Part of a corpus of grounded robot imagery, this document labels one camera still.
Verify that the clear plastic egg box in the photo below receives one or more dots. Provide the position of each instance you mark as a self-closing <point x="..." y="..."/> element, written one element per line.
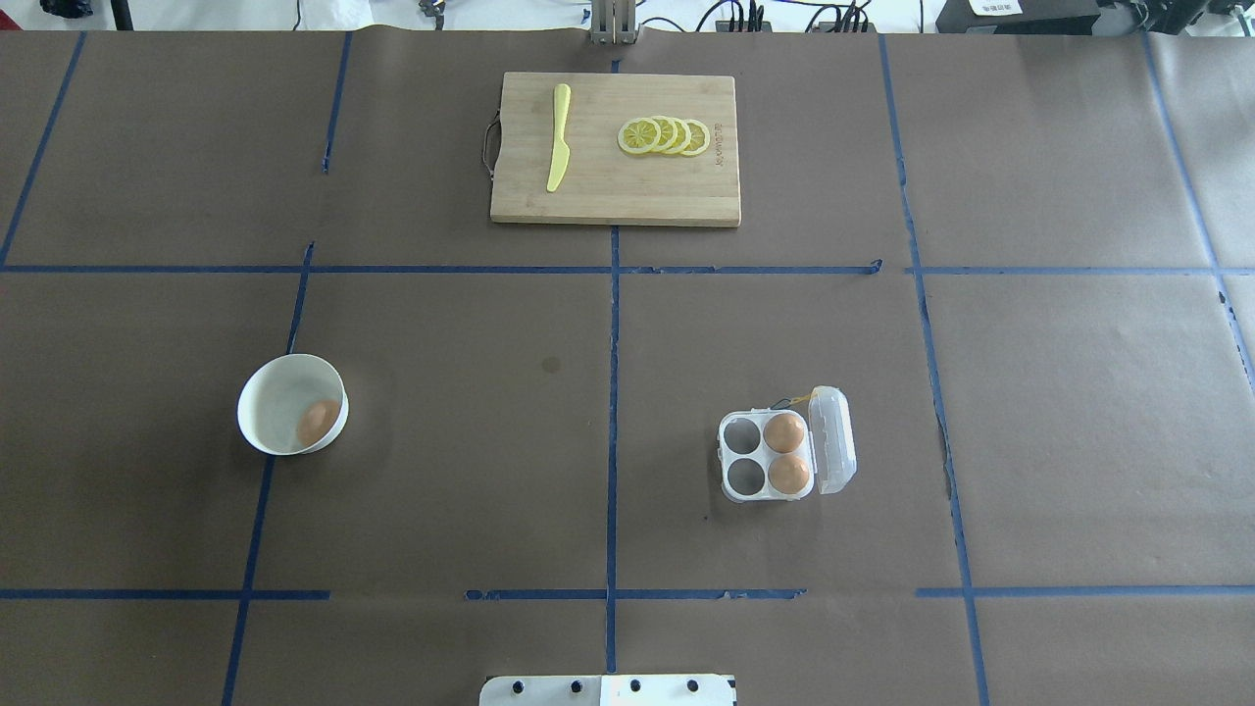
<point x="744" y="458"/>

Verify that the brown egg from bowl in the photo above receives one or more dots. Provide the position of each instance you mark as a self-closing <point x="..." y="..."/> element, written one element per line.
<point x="317" y="421"/>

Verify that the brown egg in box rear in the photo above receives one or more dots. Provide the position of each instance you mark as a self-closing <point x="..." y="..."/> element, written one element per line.
<point x="784" y="432"/>

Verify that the brown egg in box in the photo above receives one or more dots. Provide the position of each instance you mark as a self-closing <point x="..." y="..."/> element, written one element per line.
<point x="784" y="432"/>
<point x="789" y="475"/>

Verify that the brown egg in box front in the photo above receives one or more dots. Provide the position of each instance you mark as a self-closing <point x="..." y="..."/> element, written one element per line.
<point x="789" y="475"/>

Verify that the wooden cutting board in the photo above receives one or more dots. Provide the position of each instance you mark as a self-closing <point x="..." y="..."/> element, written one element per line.
<point x="604" y="186"/>

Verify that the yellow plastic knife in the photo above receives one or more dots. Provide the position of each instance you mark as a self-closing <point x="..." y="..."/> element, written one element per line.
<point x="560" y="150"/>

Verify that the lemon slice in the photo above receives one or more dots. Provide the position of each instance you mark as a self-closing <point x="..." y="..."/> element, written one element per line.
<point x="639" y="137"/>
<point x="668" y="135"/>
<point x="681" y="135"/>
<point x="698" y="139"/>

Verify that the white bowl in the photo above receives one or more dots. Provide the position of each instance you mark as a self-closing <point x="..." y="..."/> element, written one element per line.
<point x="273" y="399"/>

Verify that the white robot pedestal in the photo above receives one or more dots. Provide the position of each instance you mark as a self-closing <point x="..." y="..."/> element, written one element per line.
<point x="647" y="689"/>

